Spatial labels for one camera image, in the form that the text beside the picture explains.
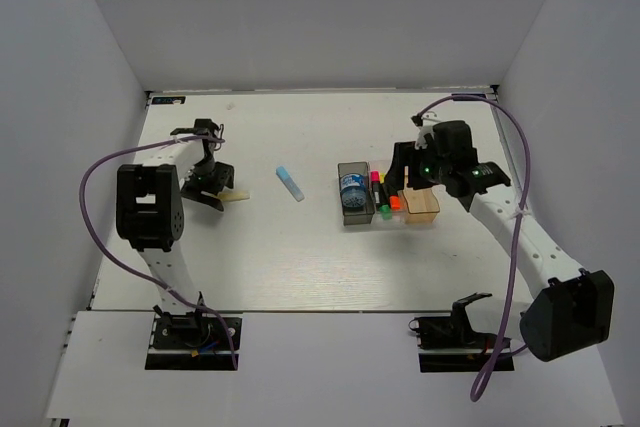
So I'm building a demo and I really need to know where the orange highlighter marker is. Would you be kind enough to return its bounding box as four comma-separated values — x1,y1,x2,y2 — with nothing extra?
389,195,401,211

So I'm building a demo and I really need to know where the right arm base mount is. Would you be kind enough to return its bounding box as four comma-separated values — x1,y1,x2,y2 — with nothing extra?
408,292,497,373

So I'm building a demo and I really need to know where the grey transparent tray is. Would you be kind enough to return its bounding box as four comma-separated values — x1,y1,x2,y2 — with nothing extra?
337,162,375,227

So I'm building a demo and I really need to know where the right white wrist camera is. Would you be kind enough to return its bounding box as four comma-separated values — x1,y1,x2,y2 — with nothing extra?
411,115,439,150

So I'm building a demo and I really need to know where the yellow glue stick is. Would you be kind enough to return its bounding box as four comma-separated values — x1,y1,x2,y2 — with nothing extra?
216,191,250,203

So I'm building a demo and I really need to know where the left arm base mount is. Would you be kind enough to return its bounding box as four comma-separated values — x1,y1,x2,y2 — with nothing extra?
145,313,243,372

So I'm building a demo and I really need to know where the clear transparent tray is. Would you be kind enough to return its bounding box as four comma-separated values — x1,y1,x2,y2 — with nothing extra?
368,159,407,228

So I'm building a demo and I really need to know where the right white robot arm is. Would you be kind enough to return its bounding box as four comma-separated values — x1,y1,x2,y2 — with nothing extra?
384,120,614,362

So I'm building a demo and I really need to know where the right corner label sticker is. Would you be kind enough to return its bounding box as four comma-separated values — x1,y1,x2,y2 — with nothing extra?
451,93,487,102

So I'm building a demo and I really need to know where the pink highlighter marker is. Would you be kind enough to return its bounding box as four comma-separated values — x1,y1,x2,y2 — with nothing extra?
370,171,382,208

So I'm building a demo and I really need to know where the amber transparent tray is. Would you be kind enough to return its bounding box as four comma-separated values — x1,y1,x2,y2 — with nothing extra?
400,168,440,226

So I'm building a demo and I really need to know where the blue cleaning gel jar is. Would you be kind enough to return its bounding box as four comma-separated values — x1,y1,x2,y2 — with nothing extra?
339,173,367,209

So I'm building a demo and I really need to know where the corner label sticker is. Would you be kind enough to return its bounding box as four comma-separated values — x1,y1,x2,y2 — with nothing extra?
151,96,186,105
451,93,487,102

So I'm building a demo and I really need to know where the green highlighter marker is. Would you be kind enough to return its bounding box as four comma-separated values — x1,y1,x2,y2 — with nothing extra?
377,187,392,220

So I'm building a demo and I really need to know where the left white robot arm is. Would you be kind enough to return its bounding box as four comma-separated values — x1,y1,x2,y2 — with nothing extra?
116,118,234,346

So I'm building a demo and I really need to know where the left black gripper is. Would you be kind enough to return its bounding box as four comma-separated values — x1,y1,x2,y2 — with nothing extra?
181,158,234,212

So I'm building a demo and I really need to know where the left corner label sticker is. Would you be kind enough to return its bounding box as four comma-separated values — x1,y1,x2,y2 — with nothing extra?
151,96,186,105

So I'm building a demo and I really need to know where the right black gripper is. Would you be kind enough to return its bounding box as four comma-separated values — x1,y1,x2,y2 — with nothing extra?
384,139,451,191

